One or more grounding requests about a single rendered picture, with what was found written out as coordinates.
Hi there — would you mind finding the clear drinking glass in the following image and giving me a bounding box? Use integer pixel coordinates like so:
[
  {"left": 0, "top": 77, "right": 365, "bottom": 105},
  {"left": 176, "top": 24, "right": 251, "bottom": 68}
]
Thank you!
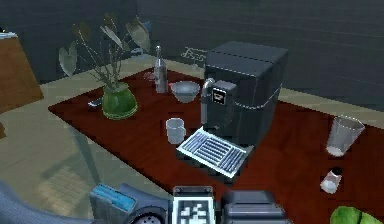
[{"left": 325, "top": 115, "right": 366, "bottom": 158}]

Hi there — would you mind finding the small dark phone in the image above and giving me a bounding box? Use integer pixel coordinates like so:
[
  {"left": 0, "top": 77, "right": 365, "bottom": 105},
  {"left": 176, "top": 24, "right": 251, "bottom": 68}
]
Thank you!
[{"left": 87, "top": 97, "right": 104, "bottom": 109}]

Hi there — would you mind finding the house plant in green pot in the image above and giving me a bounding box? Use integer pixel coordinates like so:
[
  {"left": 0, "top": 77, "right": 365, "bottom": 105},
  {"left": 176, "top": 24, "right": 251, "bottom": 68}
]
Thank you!
[{"left": 58, "top": 13, "right": 152, "bottom": 121}]

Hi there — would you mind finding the green leafy vegetable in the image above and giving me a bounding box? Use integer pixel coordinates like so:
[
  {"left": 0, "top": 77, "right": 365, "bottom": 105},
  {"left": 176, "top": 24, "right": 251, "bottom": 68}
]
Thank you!
[{"left": 329, "top": 205, "right": 384, "bottom": 224}]

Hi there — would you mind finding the grey bowl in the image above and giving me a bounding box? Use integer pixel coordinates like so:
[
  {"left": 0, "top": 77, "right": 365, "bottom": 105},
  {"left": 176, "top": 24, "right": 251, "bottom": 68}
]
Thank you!
[{"left": 170, "top": 80, "right": 201, "bottom": 104}]

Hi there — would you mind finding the dark red table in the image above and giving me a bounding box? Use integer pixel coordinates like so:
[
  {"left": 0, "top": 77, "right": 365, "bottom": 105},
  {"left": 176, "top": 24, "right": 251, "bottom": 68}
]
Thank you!
[{"left": 47, "top": 68, "right": 384, "bottom": 224}]

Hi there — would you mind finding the grey mug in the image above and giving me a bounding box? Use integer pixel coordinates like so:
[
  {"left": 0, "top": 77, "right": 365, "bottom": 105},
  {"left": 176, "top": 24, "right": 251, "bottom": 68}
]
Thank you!
[{"left": 165, "top": 117, "right": 187, "bottom": 145}]

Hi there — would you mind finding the black coffee machine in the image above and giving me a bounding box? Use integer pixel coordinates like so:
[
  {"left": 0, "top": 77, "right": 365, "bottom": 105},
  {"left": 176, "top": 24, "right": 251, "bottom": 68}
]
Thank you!
[{"left": 175, "top": 40, "right": 290, "bottom": 179}]

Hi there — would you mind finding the grey box with blue top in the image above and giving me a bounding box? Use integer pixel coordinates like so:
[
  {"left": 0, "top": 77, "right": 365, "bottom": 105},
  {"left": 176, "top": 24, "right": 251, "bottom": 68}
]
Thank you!
[{"left": 89, "top": 183, "right": 138, "bottom": 224}]

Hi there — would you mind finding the clear glass bottle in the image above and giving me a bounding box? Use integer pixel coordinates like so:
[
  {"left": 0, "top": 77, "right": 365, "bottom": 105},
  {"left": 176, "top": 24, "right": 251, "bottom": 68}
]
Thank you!
[{"left": 153, "top": 45, "right": 169, "bottom": 94}]

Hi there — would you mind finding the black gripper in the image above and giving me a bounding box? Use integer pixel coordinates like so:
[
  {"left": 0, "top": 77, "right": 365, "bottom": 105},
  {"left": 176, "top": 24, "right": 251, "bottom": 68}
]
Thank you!
[{"left": 127, "top": 205, "right": 173, "bottom": 224}]

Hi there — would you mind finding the white salt shaker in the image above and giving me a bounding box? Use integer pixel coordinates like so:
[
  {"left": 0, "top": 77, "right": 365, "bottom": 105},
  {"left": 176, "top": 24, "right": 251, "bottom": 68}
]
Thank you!
[{"left": 319, "top": 166, "right": 344, "bottom": 195}]

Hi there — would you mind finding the brown wooden cupboard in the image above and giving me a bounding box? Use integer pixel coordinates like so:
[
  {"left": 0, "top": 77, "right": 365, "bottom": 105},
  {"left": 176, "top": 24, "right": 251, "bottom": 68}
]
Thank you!
[{"left": 0, "top": 30, "right": 45, "bottom": 115}]

